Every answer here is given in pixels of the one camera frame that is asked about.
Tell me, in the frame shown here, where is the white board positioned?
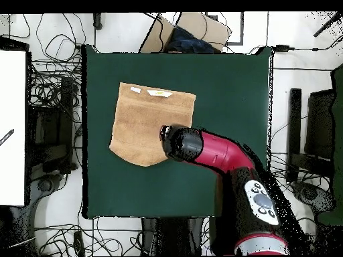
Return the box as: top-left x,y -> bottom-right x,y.
0,49 -> 27,207

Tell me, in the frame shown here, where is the black chair base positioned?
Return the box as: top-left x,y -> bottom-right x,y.
291,180 -> 336,215

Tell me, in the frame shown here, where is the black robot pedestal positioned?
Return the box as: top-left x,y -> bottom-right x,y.
141,217 -> 204,256

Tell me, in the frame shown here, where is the brown cardboard box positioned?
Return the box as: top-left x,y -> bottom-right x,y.
139,11 -> 232,54

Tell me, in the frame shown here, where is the black cable tangle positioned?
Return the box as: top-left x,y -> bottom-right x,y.
269,114 -> 332,242
200,217 -> 212,255
27,13 -> 86,124
34,216 -> 144,256

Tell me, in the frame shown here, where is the black tripod leg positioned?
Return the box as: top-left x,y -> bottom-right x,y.
312,11 -> 343,38

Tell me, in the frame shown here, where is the black square frame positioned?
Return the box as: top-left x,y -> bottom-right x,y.
205,11 -> 245,46

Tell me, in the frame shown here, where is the dark green table cloth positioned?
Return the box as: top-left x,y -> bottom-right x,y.
81,44 -> 273,220

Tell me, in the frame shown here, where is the tan terry towel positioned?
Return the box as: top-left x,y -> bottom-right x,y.
109,82 -> 197,167

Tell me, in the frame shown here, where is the black power strip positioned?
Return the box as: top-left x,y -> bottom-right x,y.
72,230 -> 86,257

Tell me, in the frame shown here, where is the dark blue cloth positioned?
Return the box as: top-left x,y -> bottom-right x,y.
165,25 -> 215,54

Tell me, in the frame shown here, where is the black cylindrical handle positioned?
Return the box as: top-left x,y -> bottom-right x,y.
92,12 -> 104,31

